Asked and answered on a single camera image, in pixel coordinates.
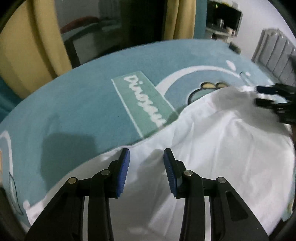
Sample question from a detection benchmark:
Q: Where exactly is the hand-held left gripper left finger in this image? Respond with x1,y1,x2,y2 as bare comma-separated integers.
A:
24,148,130,241

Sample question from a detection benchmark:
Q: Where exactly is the yellow curtain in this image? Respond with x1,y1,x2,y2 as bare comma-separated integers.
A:
163,0,197,40
0,0,73,100

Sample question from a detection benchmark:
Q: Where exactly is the teal printed blanket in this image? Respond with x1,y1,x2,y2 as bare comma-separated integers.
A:
0,38,296,232

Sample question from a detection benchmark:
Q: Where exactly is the beige desk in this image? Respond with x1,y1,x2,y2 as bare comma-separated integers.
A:
205,25,239,44

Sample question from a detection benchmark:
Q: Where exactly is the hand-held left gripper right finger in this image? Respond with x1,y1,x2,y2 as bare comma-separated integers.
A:
163,148,270,241

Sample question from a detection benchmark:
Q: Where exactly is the glass sliding door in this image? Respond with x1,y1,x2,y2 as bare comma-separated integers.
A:
52,0,167,70

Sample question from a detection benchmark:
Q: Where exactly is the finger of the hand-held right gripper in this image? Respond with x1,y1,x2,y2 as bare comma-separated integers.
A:
255,83,296,96
254,98,290,112

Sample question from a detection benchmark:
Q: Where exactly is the small dark toy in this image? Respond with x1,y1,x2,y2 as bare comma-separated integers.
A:
228,42,241,54

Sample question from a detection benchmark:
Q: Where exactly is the teal curtain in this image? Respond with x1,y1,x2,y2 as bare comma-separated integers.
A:
0,76,24,122
193,0,209,40

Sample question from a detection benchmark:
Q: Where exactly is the white zip jacket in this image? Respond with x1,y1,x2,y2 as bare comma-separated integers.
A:
25,85,296,241

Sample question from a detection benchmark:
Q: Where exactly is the black box television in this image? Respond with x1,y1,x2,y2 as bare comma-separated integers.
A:
206,0,244,30

